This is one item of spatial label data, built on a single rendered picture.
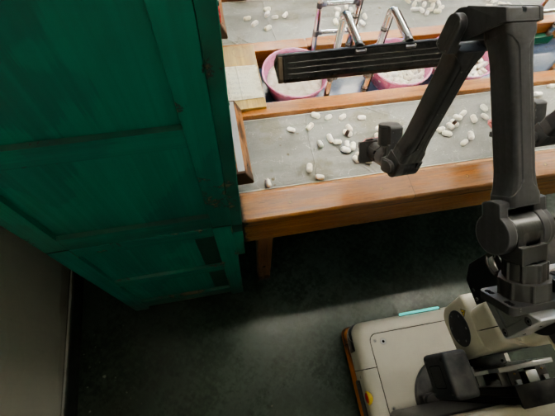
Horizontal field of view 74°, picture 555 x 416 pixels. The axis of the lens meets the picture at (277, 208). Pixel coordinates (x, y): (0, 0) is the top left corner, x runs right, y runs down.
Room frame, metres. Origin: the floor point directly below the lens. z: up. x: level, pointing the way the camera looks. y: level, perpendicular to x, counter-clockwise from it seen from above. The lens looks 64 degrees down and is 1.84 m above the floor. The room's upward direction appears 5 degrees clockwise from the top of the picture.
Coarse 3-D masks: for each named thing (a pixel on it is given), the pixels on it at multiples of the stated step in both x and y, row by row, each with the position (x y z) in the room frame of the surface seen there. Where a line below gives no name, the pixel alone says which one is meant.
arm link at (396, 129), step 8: (384, 128) 0.66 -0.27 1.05; (392, 128) 0.65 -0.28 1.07; (400, 128) 0.65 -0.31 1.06; (384, 136) 0.64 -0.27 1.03; (392, 136) 0.63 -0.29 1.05; (400, 136) 0.64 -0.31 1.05; (384, 144) 0.63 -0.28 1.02; (392, 144) 0.62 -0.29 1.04; (384, 160) 0.57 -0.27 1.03; (384, 168) 0.55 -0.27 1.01; (392, 168) 0.54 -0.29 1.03
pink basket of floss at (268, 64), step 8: (288, 48) 1.26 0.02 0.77; (296, 48) 1.26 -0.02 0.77; (272, 56) 1.21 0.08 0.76; (264, 64) 1.16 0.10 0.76; (272, 64) 1.20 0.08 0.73; (264, 72) 1.13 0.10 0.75; (264, 80) 1.07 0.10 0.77; (272, 88) 1.03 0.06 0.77; (320, 88) 1.05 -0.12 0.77; (272, 96) 1.08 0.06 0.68; (280, 96) 1.02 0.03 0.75; (288, 96) 1.00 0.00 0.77; (304, 96) 1.01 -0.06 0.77; (312, 96) 1.03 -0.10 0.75
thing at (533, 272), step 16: (512, 272) 0.22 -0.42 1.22; (528, 272) 0.22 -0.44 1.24; (544, 272) 0.22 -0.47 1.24; (496, 288) 0.21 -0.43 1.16; (512, 288) 0.19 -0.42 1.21; (528, 288) 0.19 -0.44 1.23; (544, 288) 0.19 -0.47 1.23; (496, 304) 0.17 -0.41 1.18; (512, 304) 0.17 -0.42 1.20; (528, 304) 0.17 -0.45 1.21; (544, 304) 0.17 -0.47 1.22
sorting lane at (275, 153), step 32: (480, 96) 1.12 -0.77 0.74; (544, 96) 1.16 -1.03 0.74; (256, 128) 0.86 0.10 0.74; (320, 128) 0.89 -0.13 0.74; (448, 128) 0.94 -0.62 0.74; (480, 128) 0.96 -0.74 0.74; (256, 160) 0.72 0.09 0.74; (288, 160) 0.73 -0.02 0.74; (320, 160) 0.74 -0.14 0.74; (352, 160) 0.76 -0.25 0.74; (448, 160) 0.80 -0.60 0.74
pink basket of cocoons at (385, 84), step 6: (390, 42) 1.37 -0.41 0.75; (426, 72) 1.23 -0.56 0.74; (372, 78) 1.20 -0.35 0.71; (378, 78) 1.16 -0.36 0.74; (384, 78) 1.14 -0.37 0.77; (426, 78) 1.16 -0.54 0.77; (378, 84) 1.17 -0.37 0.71; (384, 84) 1.15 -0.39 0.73; (390, 84) 1.13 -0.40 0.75; (396, 84) 1.12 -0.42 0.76; (402, 84) 1.12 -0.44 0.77; (408, 84) 1.12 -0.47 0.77; (414, 84) 1.12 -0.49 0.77
